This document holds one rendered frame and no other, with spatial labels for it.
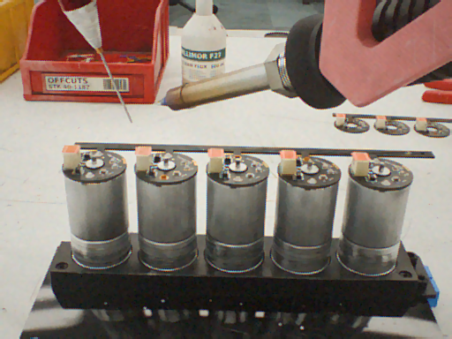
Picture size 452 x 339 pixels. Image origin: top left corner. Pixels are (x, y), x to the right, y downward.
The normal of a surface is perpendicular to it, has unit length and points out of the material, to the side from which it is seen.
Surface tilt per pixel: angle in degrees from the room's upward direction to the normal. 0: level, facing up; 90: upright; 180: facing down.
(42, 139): 0
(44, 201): 0
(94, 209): 90
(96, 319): 0
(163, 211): 90
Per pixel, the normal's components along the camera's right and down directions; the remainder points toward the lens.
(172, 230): 0.29, 0.46
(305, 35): -0.20, -0.35
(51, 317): 0.03, -0.88
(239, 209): 0.04, 0.47
